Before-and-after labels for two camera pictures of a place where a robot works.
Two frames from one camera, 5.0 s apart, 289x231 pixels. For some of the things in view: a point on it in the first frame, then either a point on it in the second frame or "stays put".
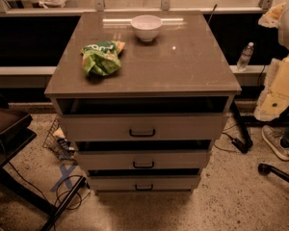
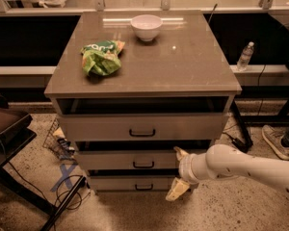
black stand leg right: x=245 y=144 stays put
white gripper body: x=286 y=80 -> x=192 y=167
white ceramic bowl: x=146 y=27 stays put
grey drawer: x=180 y=159 stays put
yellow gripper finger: x=273 y=17 -> x=180 y=153
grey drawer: x=142 y=184 stays put
